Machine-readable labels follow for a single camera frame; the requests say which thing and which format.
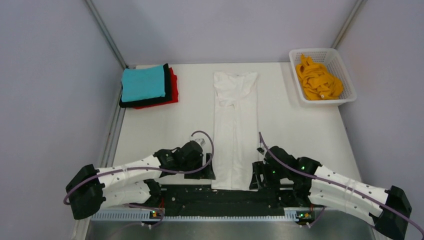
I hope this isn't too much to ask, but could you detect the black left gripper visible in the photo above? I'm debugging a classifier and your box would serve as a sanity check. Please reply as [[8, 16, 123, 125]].
[[181, 152, 215, 180]]

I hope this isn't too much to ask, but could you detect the white plastic basket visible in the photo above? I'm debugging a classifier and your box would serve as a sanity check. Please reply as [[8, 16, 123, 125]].
[[289, 48, 357, 107]]

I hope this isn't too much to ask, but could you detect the right frame post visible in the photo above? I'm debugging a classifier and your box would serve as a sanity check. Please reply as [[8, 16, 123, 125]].
[[331, 0, 368, 49]]

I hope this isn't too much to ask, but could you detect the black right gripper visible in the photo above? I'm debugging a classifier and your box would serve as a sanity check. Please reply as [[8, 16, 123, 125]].
[[249, 160, 289, 190]]

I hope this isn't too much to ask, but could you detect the folded cyan t shirt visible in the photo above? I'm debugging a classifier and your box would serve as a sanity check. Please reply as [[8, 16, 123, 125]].
[[121, 65, 166, 103]]

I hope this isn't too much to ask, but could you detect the controller board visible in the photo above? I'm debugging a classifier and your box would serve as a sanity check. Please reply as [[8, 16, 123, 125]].
[[149, 210, 165, 220], [296, 211, 315, 226]]

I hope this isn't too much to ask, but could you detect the folded red t shirt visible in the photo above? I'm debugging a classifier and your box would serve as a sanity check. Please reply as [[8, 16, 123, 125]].
[[134, 67, 179, 109]]

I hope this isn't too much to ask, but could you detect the white t shirt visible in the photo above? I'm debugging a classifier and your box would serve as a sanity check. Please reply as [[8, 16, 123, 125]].
[[211, 72, 259, 191]]

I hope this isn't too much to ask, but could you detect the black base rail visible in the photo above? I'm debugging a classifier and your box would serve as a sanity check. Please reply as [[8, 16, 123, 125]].
[[97, 180, 363, 219]]

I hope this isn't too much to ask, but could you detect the right controller board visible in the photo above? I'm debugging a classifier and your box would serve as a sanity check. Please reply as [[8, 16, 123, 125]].
[[296, 211, 315, 226]]

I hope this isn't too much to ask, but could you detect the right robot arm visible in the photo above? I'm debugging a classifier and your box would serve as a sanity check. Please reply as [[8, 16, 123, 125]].
[[249, 146, 412, 240]]

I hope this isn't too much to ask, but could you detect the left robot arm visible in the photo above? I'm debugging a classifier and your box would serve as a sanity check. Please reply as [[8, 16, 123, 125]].
[[64, 138, 211, 220]]

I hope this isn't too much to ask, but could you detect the left frame post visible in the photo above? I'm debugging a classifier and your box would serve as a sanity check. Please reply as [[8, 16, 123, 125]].
[[83, 0, 128, 69]]

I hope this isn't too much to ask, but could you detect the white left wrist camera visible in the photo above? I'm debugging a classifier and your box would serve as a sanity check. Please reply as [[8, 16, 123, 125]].
[[193, 138, 206, 148]]

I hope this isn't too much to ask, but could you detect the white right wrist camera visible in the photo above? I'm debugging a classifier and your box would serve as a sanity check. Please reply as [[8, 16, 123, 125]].
[[256, 147, 265, 155]]

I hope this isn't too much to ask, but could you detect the frame post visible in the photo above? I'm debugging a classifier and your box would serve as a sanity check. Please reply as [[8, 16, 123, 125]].
[[83, 0, 128, 69], [331, 0, 368, 49]]

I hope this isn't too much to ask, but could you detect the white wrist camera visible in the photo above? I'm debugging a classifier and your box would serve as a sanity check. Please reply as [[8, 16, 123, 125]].
[[193, 138, 206, 148], [256, 147, 265, 155]]

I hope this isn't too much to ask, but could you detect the left controller board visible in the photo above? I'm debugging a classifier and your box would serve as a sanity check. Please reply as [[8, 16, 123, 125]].
[[149, 210, 165, 220]]

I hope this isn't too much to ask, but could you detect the yellow t shirt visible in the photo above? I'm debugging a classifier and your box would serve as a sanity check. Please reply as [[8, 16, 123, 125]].
[[295, 54, 344, 101]]

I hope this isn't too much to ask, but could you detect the folded black t shirt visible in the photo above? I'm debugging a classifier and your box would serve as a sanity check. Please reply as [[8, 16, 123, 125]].
[[119, 63, 172, 108]]

